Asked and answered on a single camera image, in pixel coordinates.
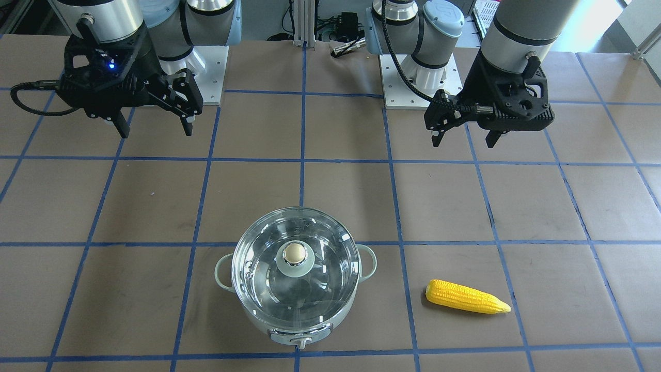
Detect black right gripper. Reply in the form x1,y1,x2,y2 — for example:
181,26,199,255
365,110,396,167
57,24,204,139

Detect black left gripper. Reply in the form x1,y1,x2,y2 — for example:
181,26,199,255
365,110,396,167
424,50,555,149

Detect yellow corn cob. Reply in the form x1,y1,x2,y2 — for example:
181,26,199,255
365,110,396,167
424,279,511,315

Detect glass pot lid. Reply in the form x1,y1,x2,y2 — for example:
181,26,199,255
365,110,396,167
231,207,362,322

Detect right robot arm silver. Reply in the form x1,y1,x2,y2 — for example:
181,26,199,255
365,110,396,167
51,1,242,138

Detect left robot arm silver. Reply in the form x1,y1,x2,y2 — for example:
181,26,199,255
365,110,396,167
365,1,578,148

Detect pale green electric pot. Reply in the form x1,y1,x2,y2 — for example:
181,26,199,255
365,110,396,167
213,207,377,349

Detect black power adapter background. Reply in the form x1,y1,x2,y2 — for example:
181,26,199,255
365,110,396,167
335,12,360,40

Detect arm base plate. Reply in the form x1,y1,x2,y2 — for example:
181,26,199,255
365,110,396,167
150,45,229,106
379,54,463,110

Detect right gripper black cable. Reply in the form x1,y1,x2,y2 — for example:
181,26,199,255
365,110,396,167
9,80,78,117

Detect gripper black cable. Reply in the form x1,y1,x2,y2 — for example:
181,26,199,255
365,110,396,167
9,80,78,117
380,0,496,114

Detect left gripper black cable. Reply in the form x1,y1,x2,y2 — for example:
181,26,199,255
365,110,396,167
380,0,496,114

